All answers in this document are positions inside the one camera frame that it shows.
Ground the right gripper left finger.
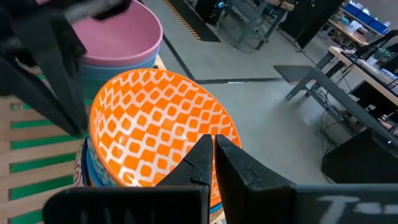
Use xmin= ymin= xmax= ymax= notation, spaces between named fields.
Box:
xmin=42 ymin=134 xmax=215 ymax=224

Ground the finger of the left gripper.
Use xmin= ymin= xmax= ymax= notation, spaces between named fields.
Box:
xmin=0 ymin=58 xmax=74 ymax=136
xmin=12 ymin=17 xmax=89 ymax=138

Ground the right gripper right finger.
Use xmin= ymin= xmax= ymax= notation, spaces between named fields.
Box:
xmin=215 ymin=134 xmax=398 ymax=224

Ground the plain blue-grey bowl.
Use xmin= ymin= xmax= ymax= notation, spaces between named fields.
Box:
xmin=80 ymin=46 xmax=161 ymax=80

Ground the orange lattice patterned bowl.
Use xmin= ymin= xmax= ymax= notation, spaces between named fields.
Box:
xmin=85 ymin=68 xmax=243 ymax=215

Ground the plain pink bowl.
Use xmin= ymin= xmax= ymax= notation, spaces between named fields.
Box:
xmin=70 ymin=0 xmax=164 ymax=68

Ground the turquoise bowl orange outside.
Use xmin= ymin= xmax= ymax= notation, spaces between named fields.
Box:
xmin=73 ymin=136 xmax=91 ymax=187

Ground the wooden slatted shelf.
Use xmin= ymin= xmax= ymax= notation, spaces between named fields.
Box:
xmin=0 ymin=54 xmax=229 ymax=224

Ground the green table mat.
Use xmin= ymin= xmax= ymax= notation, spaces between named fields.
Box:
xmin=8 ymin=73 xmax=94 ymax=224

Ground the black box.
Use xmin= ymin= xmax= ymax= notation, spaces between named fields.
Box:
xmin=321 ymin=128 xmax=398 ymax=185

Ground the hazard striped black floor mat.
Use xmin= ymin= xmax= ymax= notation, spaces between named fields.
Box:
xmin=163 ymin=0 xmax=222 ymax=44

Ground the grey metal workbench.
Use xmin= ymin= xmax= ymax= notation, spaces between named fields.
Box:
xmin=217 ymin=0 xmax=295 ymax=54

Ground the wooden desk top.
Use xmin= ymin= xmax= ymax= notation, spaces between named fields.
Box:
xmin=328 ymin=45 xmax=398 ymax=106

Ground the black partition screen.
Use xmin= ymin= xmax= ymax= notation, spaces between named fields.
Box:
xmin=278 ymin=0 xmax=345 ymax=50

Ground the blue storage bin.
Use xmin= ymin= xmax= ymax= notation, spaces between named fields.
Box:
xmin=343 ymin=2 xmax=359 ymax=16
xmin=368 ymin=17 xmax=390 ymax=34
xmin=356 ymin=9 xmax=376 ymax=25

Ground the grey metal desk frame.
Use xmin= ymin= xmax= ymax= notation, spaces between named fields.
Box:
xmin=284 ymin=67 xmax=398 ymax=146

